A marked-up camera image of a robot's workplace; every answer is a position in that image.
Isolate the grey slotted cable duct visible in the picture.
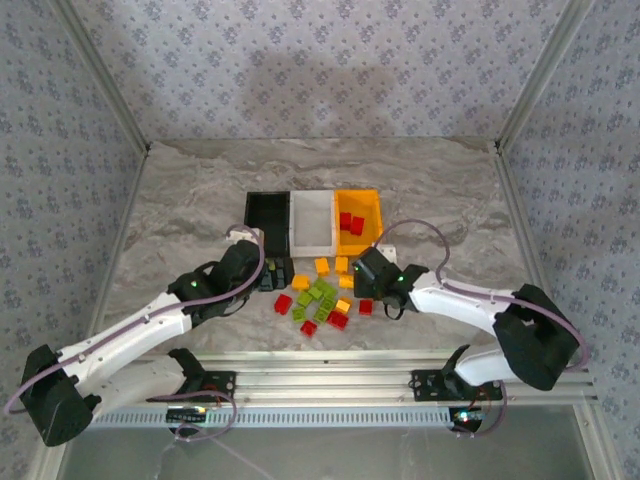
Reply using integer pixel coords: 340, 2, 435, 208
89, 404, 464, 430

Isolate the aluminium table side rail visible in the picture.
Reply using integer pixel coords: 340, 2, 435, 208
492, 142, 551, 297
92, 147, 154, 326

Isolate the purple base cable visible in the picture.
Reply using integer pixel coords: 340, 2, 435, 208
148, 391, 282, 480
452, 379, 509, 440

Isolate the small circuit board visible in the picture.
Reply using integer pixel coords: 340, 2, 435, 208
452, 407, 485, 427
166, 407, 209, 425

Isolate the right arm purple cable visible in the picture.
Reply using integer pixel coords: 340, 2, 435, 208
377, 218, 589, 374

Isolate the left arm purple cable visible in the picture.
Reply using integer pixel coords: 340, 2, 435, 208
3, 223, 267, 417

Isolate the yellow plastic bin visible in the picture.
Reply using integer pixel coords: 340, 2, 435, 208
333, 188, 386, 255

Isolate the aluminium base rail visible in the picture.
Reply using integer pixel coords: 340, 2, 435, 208
54, 349, 599, 407

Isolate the white plastic bin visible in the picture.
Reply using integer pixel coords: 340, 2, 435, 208
289, 189, 336, 259

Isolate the black plastic bin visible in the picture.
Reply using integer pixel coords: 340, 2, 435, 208
243, 191, 293, 259

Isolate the aluminium frame post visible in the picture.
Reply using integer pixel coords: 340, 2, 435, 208
493, 0, 599, 152

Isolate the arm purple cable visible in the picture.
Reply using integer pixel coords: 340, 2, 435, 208
377, 218, 589, 374
3, 223, 267, 417

